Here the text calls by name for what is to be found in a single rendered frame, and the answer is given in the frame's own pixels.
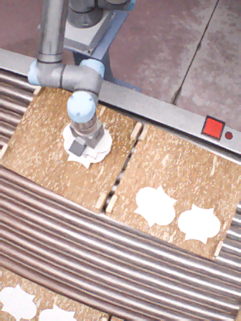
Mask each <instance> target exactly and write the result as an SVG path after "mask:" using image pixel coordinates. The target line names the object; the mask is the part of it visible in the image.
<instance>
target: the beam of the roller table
mask: <svg viewBox="0 0 241 321"><path fill-rule="evenodd" d="M34 61H37V59H35V58H33V57H28V56H26V55H22V54H20V53H18V54H17V53H16V52H11V51H9V50H5V49H1V48H0V70H1V71H2V72H3V71H4V72H6V73H10V74H13V75H15V76H19V77H22V78H26V79H28V72H29V66H30V64H31V63H32V62H34ZM98 103H100V104H102V105H105V106H108V107H111V108H114V109H116V110H120V111H122V112H125V113H128V114H131V115H134V116H136V117H138V118H140V119H142V120H145V121H149V122H151V123H154V124H157V125H160V126H162V127H165V128H168V129H171V130H174V132H177V133H180V134H182V135H185V136H188V137H190V138H193V139H196V140H199V141H202V142H204V143H206V144H207V145H210V146H212V147H215V148H219V149H220V150H223V151H225V152H228V153H230V154H233V155H236V156H237V157H240V158H241V131H239V130H235V129H233V128H231V127H228V126H226V125H225V128H224V131H223V134H222V137H221V139H220V141H219V142H218V141H216V140H212V139H211V138H208V137H206V136H204V135H201V130H202V127H203V124H204V121H205V119H206V117H204V116H201V115H198V114H196V113H193V112H191V111H190V110H186V109H184V108H182V107H178V106H175V105H172V104H170V103H167V102H164V101H162V100H160V99H158V98H156V97H152V96H149V95H146V94H143V93H141V92H138V91H135V90H132V89H129V88H127V87H123V86H121V85H117V84H115V83H113V82H109V81H107V80H103V81H102V84H101V87H100V94H99V98H98ZM226 132H231V133H232V134H233V138H232V139H231V140H228V139H226V137H225V133H226Z"/></svg>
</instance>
